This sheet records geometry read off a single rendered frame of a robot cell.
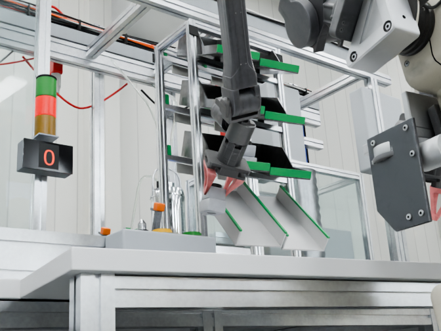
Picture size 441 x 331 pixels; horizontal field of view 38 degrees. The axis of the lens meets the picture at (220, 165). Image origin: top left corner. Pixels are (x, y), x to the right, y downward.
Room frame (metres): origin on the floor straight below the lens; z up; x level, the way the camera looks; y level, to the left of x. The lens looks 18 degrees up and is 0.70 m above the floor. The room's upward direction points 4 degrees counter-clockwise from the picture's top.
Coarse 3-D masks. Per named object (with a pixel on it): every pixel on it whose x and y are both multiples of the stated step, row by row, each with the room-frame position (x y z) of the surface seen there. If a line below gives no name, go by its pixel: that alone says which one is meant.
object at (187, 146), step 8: (184, 136) 1.70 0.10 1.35; (208, 136) 1.73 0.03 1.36; (216, 136) 1.74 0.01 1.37; (224, 136) 1.75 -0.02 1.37; (184, 144) 1.70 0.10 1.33; (208, 144) 1.74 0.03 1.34; (216, 144) 1.75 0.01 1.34; (184, 152) 1.70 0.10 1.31; (256, 168) 1.54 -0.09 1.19; (264, 168) 1.55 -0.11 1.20
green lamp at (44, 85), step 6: (42, 78) 1.38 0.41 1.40; (48, 78) 1.38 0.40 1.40; (36, 84) 1.39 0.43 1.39; (42, 84) 1.38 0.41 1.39; (48, 84) 1.38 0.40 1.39; (54, 84) 1.39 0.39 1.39; (36, 90) 1.39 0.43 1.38; (42, 90) 1.38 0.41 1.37; (48, 90) 1.38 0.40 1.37; (54, 90) 1.39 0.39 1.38; (36, 96) 1.39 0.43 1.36; (54, 96) 1.39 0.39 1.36
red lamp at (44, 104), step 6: (42, 96) 1.38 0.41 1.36; (48, 96) 1.38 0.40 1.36; (36, 102) 1.38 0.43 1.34; (42, 102) 1.38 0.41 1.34; (48, 102) 1.38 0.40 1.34; (54, 102) 1.39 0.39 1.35; (36, 108) 1.38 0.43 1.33; (42, 108) 1.38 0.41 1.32; (48, 108) 1.38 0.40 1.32; (54, 108) 1.39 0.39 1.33; (36, 114) 1.38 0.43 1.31; (48, 114) 1.38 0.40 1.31; (54, 114) 1.40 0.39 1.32
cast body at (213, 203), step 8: (216, 184) 1.44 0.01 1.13; (208, 192) 1.43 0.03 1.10; (216, 192) 1.43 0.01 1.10; (224, 192) 1.44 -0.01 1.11; (208, 200) 1.42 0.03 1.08; (216, 200) 1.42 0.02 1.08; (224, 200) 1.45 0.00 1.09; (200, 208) 1.46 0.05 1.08; (208, 208) 1.42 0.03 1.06; (216, 208) 1.42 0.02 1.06; (224, 208) 1.43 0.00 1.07
